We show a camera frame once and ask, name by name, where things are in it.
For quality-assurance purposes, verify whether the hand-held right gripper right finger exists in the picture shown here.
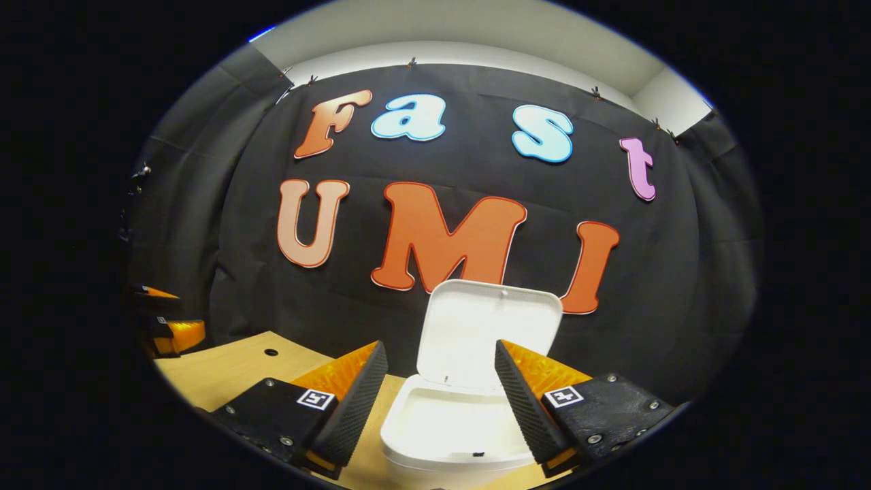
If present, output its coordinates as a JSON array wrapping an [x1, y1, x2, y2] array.
[[494, 339, 676, 478]]

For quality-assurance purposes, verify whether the wooden desktop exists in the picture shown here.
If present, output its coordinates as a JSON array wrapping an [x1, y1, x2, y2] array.
[[155, 331, 579, 490]]

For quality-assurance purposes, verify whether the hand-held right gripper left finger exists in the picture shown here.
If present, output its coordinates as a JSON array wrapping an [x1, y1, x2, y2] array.
[[211, 340, 389, 480]]

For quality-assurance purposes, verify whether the black backdrop cloth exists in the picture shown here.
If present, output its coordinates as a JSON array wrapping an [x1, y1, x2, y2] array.
[[126, 44, 763, 409]]

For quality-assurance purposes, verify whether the white desktop garbage bin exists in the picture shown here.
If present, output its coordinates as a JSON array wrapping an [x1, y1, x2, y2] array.
[[380, 279, 564, 490]]

